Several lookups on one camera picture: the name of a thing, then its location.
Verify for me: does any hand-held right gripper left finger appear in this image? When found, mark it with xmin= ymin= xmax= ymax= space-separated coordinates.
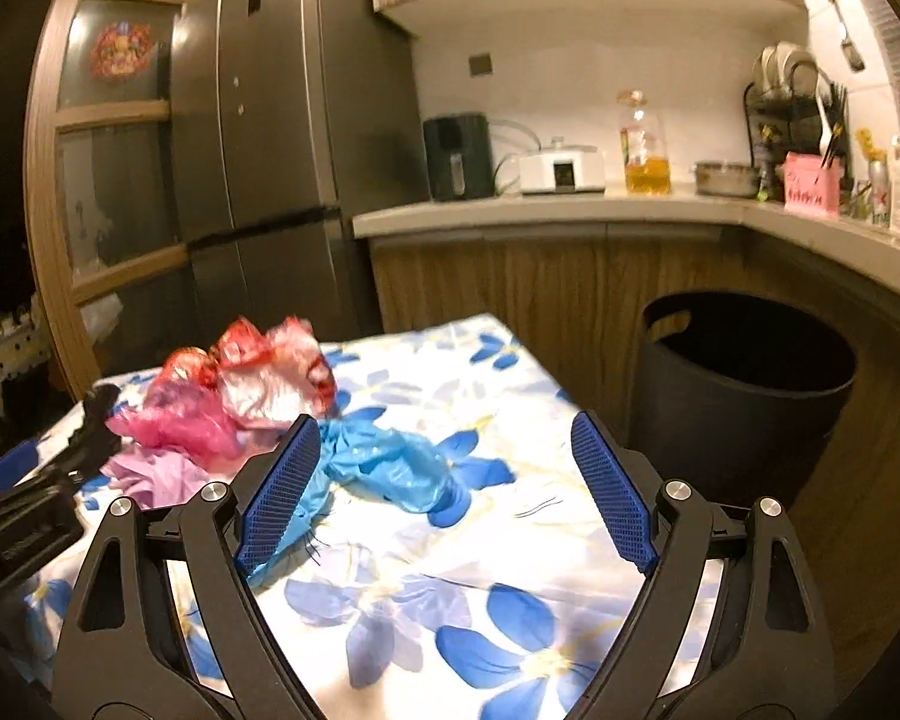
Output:
xmin=49 ymin=412 xmax=327 ymax=720

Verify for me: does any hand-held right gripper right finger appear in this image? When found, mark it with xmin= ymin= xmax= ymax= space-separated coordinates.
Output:
xmin=570 ymin=411 xmax=841 ymax=720

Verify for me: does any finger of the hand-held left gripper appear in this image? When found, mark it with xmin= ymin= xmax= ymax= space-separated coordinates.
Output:
xmin=64 ymin=384 xmax=125 ymax=482
xmin=0 ymin=439 xmax=46 ymax=494

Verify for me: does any light purple plastic bag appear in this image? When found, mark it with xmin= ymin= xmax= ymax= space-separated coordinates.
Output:
xmin=101 ymin=451 xmax=233 ymax=511

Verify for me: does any pink plastic bag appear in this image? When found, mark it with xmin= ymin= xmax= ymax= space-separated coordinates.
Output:
xmin=105 ymin=382 xmax=286 ymax=466

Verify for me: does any blue plastic bag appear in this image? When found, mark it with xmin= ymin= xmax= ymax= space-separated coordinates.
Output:
xmin=251 ymin=416 xmax=470 ymax=584

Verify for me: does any red white plastic bag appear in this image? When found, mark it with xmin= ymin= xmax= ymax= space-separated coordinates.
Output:
xmin=214 ymin=317 xmax=338 ymax=432

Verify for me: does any black trash bin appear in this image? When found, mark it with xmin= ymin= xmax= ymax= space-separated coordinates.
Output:
xmin=630 ymin=291 xmax=860 ymax=511

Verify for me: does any dotted table cover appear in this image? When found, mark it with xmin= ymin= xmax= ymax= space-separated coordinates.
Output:
xmin=0 ymin=307 xmax=47 ymax=415

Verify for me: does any red snack wrapper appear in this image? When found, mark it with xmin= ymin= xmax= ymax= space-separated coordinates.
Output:
xmin=161 ymin=345 xmax=222 ymax=392

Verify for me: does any blue floral tablecloth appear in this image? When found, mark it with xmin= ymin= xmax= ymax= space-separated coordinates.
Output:
xmin=0 ymin=313 xmax=728 ymax=720

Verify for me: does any wooden lower cabinet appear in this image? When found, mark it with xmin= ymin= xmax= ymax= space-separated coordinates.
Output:
xmin=367 ymin=221 xmax=900 ymax=616

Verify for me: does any wooden glass door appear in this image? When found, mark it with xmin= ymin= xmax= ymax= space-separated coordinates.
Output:
xmin=22 ymin=0 xmax=226 ymax=400

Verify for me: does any beige kitchen countertop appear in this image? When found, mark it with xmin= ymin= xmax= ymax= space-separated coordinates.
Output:
xmin=352 ymin=187 xmax=900 ymax=293

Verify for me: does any white electric cooker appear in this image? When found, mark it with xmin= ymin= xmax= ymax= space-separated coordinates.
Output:
xmin=517 ymin=136 xmax=607 ymax=196

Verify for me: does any steel bowl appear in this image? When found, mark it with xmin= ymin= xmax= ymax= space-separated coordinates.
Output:
xmin=694 ymin=160 xmax=762 ymax=198

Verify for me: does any cooking oil bottle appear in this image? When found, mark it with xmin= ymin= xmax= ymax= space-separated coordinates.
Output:
xmin=619 ymin=90 xmax=672 ymax=197

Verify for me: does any pink utensil holder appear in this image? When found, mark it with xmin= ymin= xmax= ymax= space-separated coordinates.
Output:
xmin=784 ymin=152 xmax=845 ymax=217

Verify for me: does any grey refrigerator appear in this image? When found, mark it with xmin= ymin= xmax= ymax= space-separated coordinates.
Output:
xmin=169 ymin=0 xmax=432 ymax=350

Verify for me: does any black air fryer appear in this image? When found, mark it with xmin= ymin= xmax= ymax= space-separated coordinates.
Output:
xmin=422 ymin=114 xmax=496 ymax=202

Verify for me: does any red door decoration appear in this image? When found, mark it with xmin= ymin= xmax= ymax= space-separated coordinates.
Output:
xmin=94 ymin=21 xmax=156 ymax=78

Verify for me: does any green drink can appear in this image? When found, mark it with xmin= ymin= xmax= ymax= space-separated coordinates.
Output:
xmin=866 ymin=159 xmax=890 ymax=227

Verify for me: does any black dish rack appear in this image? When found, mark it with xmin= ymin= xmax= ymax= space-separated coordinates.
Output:
xmin=742 ymin=45 xmax=850 ymax=175

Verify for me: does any white ladle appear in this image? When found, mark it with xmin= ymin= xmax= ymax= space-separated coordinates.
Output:
xmin=814 ymin=79 xmax=835 ymax=166

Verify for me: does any white plate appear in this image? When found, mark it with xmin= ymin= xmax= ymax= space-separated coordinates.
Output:
xmin=754 ymin=45 xmax=782 ymax=102
xmin=777 ymin=45 xmax=818 ymax=95

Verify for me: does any hanging metal spatula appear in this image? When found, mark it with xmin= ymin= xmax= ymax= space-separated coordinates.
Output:
xmin=817 ymin=0 xmax=867 ymax=74

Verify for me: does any white power cable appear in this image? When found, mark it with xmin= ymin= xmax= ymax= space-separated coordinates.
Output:
xmin=491 ymin=120 xmax=550 ymax=193

